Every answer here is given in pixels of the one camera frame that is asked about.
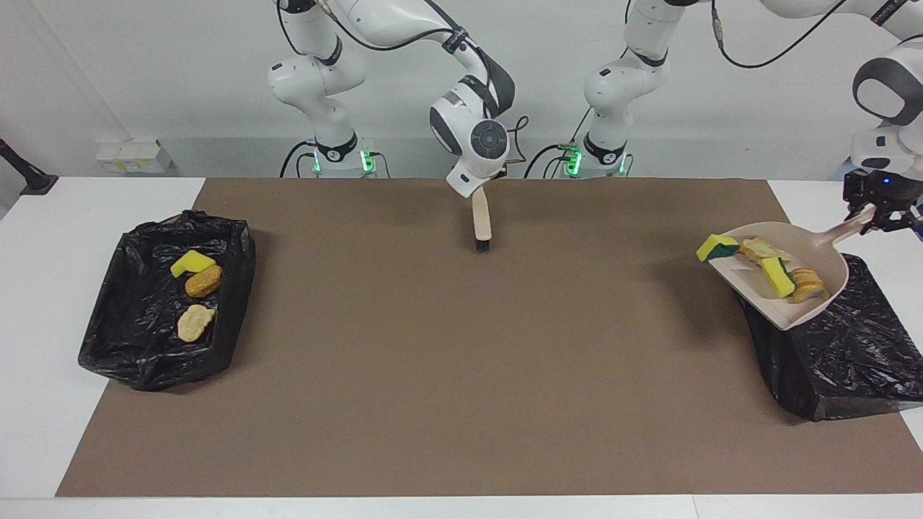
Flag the beige hand brush black bristles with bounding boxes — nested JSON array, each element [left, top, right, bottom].
[[472, 186, 495, 254]]

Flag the beige plastic dustpan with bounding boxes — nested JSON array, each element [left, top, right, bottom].
[[710, 205, 878, 332]]

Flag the long orange croissant piece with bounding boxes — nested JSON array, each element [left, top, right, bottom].
[[789, 267, 829, 304]]

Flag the curved yellow sponge piece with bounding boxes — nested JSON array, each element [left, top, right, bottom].
[[761, 257, 796, 300]]

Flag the pale crusty bread chunk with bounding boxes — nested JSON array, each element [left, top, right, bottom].
[[739, 236, 792, 265]]

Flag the green and yellow sponge piece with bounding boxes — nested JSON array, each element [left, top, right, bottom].
[[695, 234, 741, 263]]

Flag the oval brown bread roll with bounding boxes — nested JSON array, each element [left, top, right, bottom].
[[185, 265, 224, 299]]

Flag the notched yellow sponge piece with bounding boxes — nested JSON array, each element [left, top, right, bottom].
[[169, 250, 218, 279]]

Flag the striped croissant bread piece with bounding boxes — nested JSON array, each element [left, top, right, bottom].
[[177, 304, 217, 344]]

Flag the bin lined with black bag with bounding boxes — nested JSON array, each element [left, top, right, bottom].
[[736, 252, 923, 422], [78, 210, 257, 393]]

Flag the brown paper table mat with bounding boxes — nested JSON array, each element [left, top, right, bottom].
[[56, 178, 923, 498]]

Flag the black stand foot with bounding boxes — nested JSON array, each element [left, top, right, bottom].
[[0, 138, 59, 196]]

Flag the black base cable bundle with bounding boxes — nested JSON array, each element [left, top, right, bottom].
[[524, 127, 579, 179], [279, 140, 319, 179]]

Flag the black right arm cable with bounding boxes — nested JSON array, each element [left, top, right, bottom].
[[276, 0, 531, 177]]

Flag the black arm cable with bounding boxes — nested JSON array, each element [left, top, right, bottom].
[[276, 0, 531, 177], [710, 0, 852, 71]]

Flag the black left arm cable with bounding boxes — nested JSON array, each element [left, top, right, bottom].
[[710, 0, 852, 71]]

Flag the white box on wall ledge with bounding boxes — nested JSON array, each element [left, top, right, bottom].
[[95, 138, 175, 174]]

